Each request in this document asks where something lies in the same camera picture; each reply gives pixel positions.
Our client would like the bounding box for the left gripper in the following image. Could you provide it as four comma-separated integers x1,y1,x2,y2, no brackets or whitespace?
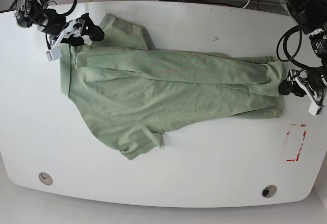
278,67,326,97

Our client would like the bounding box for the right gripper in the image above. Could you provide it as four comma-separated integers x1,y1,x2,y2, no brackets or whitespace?
44,13,105,46

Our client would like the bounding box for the green t-shirt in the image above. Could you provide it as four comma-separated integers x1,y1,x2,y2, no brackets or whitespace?
60,14,286,160

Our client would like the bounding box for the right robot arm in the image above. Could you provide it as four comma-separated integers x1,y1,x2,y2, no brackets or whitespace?
12,0,105,50

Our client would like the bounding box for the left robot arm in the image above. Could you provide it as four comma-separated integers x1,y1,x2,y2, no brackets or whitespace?
276,0,326,106

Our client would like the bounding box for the red tape rectangle marking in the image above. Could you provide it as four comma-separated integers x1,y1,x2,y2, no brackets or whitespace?
282,123,307,162

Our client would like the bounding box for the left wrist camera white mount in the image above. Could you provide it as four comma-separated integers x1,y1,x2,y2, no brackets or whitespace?
295,77,324,116

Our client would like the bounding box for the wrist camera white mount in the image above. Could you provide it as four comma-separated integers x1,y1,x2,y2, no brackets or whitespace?
295,77,324,116
46,20,77,62

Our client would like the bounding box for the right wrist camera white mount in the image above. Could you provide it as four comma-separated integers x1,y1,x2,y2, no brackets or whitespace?
46,20,77,62

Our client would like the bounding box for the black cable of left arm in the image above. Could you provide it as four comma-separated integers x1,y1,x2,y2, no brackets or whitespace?
277,24,327,70

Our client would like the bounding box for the right table cable grommet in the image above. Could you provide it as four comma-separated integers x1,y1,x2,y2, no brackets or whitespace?
261,185,277,198

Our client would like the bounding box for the table cable grommet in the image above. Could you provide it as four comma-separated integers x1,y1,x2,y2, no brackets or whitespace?
38,172,53,186
261,185,277,198

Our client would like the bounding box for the left table cable grommet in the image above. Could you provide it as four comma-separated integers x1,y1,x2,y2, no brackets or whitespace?
38,172,53,186

